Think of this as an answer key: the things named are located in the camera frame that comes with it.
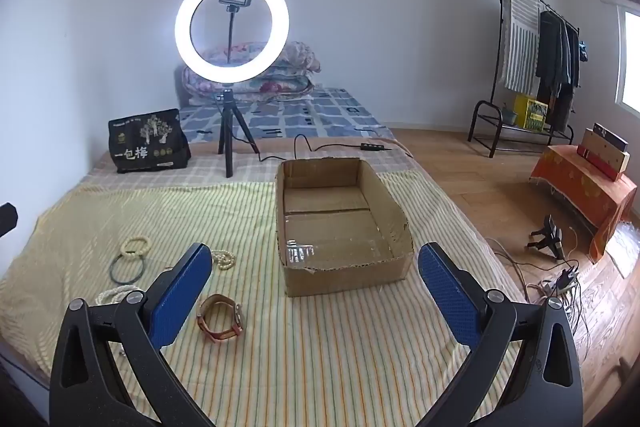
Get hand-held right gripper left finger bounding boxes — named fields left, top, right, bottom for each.
left=48, top=243, right=213, bottom=427

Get pearl necklace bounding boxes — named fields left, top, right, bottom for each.
left=211, top=249, right=236, bottom=272

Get striped towel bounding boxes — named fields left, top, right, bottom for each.
left=501, top=0, right=542, bottom=92

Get plaid blanket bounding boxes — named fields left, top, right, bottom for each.
left=82, top=137, right=416, bottom=188

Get white bead bracelet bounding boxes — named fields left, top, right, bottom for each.
left=95, top=285, right=143, bottom=306

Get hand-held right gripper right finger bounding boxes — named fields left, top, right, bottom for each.
left=416, top=242, right=585, bottom=427

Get cream bead bracelet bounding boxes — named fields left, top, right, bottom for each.
left=121, top=237, right=152, bottom=257

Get tan gift box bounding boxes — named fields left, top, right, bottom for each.
left=582, top=129, right=631, bottom=182

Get cardboard box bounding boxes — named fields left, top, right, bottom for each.
left=275, top=158, right=415, bottom=298

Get green bangle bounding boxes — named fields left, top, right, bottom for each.
left=110, top=253, right=146, bottom=284

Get tan floor cable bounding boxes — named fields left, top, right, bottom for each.
left=484, top=234, right=551, bottom=305

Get small black floor tripod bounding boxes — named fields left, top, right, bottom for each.
left=526, top=214, right=566, bottom=260

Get yellow striped cloth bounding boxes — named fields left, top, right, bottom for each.
left=0, top=169, right=531, bottom=427

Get ring light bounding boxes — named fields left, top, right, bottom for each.
left=174, top=0, right=291, bottom=85

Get dark blue flat box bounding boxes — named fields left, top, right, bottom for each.
left=592, top=123, right=630, bottom=154

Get folded floral quilt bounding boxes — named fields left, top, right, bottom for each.
left=181, top=41, right=322, bottom=108

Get orange cloth covered table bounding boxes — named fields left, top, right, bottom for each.
left=530, top=144, right=638, bottom=264

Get power strip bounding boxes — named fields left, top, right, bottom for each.
left=542, top=264, right=581, bottom=295

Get black printed bag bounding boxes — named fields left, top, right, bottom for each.
left=108, top=108, right=192, bottom=174

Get window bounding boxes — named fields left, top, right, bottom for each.
left=617, top=7, right=640, bottom=112

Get yellow crate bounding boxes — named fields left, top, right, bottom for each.
left=512, top=93, right=549, bottom=130

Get black power cable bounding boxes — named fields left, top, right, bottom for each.
left=252, top=133, right=396, bottom=164

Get red flat box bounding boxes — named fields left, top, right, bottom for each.
left=576, top=146, right=621, bottom=182

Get dark hanging clothes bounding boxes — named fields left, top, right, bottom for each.
left=536, top=9, right=582, bottom=132

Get red watch strap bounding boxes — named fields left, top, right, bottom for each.
left=196, top=294, right=247, bottom=344

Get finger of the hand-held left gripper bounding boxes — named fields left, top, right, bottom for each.
left=0, top=202, right=19, bottom=238

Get black phone holder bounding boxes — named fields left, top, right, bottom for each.
left=218, top=0, right=251, bottom=66

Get blue patterned bedsheet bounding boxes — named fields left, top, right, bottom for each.
left=177, top=87, right=396, bottom=145

